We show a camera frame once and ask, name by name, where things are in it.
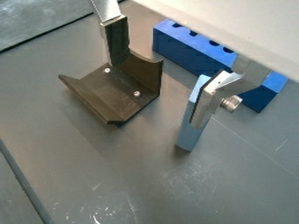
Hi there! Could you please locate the black curved holder stand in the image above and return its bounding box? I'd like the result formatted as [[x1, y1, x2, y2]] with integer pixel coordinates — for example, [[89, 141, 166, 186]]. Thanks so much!
[[59, 52, 165, 126]]

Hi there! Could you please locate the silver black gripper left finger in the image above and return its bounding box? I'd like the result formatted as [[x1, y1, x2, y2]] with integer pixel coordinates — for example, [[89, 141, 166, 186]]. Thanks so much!
[[89, 0, 130, 67]]

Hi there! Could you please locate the light blue rectangular block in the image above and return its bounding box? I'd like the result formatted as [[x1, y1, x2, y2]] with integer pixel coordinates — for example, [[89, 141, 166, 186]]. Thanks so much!
[[174, 73, 217, 152]]

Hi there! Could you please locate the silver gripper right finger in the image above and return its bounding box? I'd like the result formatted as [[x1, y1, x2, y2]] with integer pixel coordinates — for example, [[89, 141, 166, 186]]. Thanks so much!
[[190, 55, 273, 129]]

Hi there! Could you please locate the blue shape sorting board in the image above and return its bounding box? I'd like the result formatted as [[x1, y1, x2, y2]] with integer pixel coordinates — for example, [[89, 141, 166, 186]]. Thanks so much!
[[153, 19, 289, 113]]

